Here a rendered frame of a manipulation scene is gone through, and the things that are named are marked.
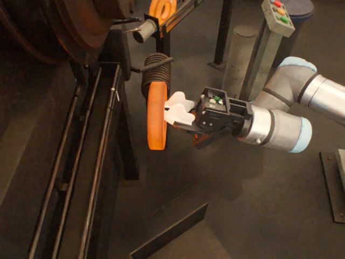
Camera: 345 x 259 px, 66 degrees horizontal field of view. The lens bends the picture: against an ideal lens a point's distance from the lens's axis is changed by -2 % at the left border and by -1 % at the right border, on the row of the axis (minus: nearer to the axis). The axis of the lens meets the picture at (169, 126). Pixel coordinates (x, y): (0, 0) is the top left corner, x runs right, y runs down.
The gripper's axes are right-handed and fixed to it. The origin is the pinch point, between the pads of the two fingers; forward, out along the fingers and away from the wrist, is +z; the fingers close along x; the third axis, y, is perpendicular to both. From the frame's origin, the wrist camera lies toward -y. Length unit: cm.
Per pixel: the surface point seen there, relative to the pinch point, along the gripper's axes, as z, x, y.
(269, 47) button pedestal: -63, -83, -24
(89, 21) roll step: 17.1, -4.6, 14.7
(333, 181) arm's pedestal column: -108, -26, -54
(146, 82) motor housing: -1, -44, -33
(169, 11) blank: -4, -70, -14
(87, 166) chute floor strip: 13.9, 3.9, -24.7
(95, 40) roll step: 16.4, -8.3, 8.1
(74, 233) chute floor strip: 13.2, 21.6, -26.1
